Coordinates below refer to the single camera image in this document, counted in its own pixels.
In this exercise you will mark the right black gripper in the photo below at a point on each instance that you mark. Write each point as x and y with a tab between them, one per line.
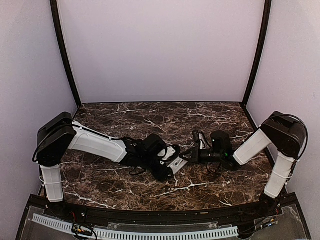
195	156

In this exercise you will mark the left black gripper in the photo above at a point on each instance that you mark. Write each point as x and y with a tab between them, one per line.
163	172

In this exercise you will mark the white remote control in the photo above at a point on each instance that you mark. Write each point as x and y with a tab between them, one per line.
176	170

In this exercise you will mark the white battery cover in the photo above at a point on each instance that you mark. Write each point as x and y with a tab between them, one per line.
176	163

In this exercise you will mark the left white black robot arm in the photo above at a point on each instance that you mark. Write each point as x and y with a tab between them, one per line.
63	133

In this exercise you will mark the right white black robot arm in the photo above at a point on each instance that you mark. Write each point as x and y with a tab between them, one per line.
288	133

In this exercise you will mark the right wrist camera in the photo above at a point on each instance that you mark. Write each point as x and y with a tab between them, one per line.
199	139

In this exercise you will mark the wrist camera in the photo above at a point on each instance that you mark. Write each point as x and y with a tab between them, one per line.
169	154
199	139

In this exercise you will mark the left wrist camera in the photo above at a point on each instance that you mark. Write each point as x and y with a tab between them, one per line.
169	154

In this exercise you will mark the white slotted cable duct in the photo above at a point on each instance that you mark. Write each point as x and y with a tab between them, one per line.
135	232

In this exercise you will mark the black front rail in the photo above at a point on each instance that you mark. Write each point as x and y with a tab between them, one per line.
245	213

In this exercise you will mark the right black frame post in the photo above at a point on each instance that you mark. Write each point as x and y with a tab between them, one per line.
258	52

